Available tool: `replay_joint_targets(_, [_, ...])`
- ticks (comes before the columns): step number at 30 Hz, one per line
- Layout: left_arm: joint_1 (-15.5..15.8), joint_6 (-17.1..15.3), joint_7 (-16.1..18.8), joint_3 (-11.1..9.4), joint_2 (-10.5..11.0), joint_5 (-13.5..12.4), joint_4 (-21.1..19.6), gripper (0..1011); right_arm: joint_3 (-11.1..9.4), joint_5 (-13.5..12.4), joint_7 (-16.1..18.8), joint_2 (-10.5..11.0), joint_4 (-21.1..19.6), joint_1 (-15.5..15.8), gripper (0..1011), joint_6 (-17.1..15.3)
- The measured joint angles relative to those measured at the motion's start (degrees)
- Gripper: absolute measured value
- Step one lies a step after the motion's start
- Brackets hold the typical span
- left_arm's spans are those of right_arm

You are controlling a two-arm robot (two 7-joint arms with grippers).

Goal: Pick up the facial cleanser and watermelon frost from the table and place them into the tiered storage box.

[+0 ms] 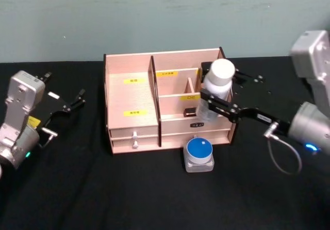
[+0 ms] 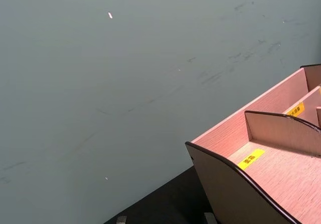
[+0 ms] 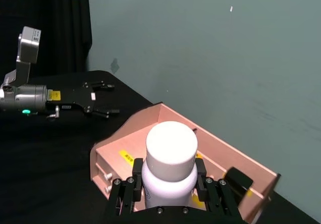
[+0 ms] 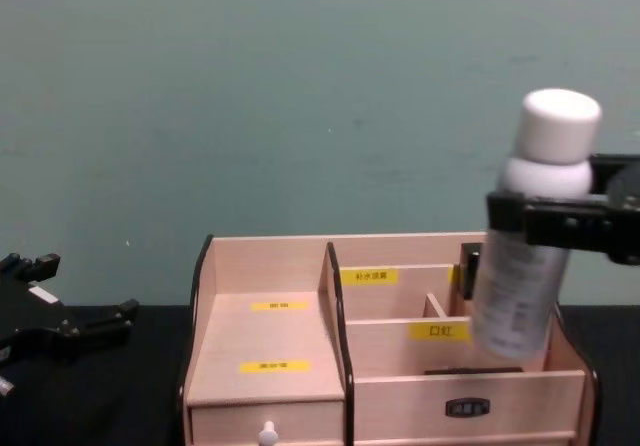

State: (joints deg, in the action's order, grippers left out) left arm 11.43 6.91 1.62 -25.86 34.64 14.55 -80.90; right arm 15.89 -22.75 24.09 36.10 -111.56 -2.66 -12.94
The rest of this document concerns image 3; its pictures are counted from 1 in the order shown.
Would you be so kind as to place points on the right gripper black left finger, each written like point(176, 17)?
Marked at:
point(123, 196)

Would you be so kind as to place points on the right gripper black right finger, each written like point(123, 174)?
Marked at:
point(218, 196)

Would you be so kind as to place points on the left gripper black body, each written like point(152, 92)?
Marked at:
point(72, 98)

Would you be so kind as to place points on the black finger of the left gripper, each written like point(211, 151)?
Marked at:
point(102, 113)
point(97, 85)

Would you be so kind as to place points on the white plastic bottle with cap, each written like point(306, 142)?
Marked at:
point(170, 153)

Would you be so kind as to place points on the small black block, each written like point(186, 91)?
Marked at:
point(238, 181)

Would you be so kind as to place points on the black table cloth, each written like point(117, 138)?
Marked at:
point(50, 158)

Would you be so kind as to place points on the black hanging curtain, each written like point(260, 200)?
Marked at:
point(57, 25)

